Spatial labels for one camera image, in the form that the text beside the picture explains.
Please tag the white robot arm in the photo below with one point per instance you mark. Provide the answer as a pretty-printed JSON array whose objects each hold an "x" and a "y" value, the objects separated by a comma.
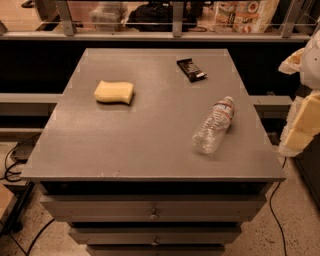
[{"x": 310, "y": 63}]

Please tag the clear plastic water bottle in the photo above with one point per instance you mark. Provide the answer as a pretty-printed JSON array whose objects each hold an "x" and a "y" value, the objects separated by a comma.
[{"x": 209, "y": 134}]

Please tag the grey drawer cabinet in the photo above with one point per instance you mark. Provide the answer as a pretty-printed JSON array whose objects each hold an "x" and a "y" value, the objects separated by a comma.
[{"x": 144, "y": 148}]

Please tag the black candy bar wrapper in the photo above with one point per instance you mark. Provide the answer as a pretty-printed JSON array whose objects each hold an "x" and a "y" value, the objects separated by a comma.
[{"x": 192, "y": 72}]

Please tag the yellow sponge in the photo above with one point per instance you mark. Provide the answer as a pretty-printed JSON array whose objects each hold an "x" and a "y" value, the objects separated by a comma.
[{"x": 109, "y": 92}]

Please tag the black bag behind glass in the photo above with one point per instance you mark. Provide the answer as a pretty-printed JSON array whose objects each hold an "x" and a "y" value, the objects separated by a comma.
[{"x": 158, "y": 17}]

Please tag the top grey drawer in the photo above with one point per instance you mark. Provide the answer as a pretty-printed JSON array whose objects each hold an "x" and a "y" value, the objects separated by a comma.
[{"x": 216, "y": 208}]

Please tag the grey drawer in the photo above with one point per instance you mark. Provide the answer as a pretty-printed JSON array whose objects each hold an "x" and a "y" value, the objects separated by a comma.
[
  {"x": 132, "y": 250},
  {"x": 155, "y": 236},
  {"x": 216, "y": 208}
]

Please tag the clear plastic container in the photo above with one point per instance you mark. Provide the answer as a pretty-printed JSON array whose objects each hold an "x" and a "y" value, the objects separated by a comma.
[{"x": 108, "y": 16}]

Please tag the bottom grey drawer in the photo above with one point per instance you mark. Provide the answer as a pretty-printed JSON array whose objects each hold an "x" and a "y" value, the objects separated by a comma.
[{"x": 132, "y": 250}]

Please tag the middle grey drawer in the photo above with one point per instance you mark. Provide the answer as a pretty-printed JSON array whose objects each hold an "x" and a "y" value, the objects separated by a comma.
[{"x": 155, "y": 236}]

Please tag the grey power box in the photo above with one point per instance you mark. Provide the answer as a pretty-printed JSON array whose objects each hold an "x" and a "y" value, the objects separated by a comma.
[{"x": 23, "y": 150}]

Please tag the printed snack bag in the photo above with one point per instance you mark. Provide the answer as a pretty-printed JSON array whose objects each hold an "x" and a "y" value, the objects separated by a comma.
[{"x": 243, "y": 16}]

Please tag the metal railing with glass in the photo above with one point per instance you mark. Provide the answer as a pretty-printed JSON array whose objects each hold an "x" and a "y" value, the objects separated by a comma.
[{"x": 294, "y": 20}]

